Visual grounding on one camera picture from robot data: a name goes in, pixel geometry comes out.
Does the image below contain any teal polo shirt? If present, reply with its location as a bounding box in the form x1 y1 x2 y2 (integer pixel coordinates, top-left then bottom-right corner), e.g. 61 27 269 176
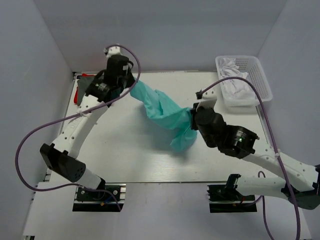
130 80 197 152

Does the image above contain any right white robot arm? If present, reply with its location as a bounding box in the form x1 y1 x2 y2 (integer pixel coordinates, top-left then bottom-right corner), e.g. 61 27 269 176
190 98 320 210

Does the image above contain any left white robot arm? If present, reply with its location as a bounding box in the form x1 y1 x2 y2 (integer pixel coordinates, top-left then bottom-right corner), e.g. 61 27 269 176
40 46 135 200

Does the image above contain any folded red t shirt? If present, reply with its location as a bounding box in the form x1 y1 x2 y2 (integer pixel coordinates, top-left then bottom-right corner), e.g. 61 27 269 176
73 73 96 106

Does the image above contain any folded grey t shirt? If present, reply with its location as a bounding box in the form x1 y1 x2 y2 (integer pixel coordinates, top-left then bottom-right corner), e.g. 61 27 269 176
76 75 95 106

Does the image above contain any white plastic basket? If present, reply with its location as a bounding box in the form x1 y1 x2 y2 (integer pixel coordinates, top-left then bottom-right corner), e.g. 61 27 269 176
215 55 273 107

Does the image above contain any crumpled white t shirt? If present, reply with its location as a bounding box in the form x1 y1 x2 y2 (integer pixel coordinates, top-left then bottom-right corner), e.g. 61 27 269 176
218 57 255 101

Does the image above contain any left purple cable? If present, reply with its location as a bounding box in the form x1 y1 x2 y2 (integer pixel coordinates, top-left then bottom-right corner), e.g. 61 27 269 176
15 44 141 211

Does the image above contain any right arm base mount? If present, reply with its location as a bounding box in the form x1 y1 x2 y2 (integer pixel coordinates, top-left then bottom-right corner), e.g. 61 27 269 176
207 174 257 214

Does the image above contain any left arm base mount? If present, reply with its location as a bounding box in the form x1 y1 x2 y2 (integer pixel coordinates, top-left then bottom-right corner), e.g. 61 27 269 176
72 183 126 213

